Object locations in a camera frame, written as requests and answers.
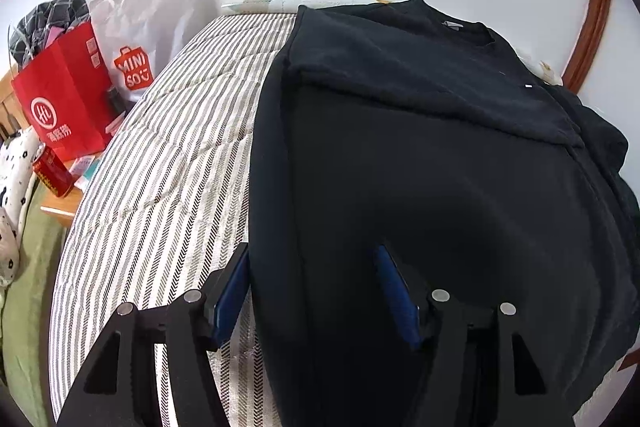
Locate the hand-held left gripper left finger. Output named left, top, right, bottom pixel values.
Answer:
left=56, top=243, right=251, bottom=427

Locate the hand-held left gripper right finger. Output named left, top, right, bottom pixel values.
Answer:
left=375, top=244, right=576, bottom=427

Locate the black sweater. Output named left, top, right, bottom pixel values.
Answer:
left=248, top=0, right=640, bottom=427

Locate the striped mattress cover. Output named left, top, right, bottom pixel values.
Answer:
left=48, top=12, right=301, bottom=427

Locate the wooden nightstand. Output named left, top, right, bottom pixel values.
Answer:
left=40, top=179, right=91, bottom=219

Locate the green blanket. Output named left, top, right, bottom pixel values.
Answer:
left=0, top=179, right=68, bottom=403

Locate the red drink can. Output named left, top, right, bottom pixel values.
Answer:
left=32, top=144, right=75, bottom=198

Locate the white spotted pillow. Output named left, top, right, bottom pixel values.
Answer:
left=0, top=127, right=41, bottom=288

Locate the red paper bag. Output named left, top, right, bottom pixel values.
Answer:
left=11, top=21, right=126, bottom=160

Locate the white plastic shopping bag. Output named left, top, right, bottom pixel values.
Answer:
left=89, top=0, right=221, bottom=104

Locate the dark plaid cloth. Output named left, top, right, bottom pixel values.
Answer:
left=7, top=0, right=91, bottom=70

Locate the brown wooden door frame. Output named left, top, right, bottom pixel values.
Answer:
left=562, top=0, right=615, bottom=95

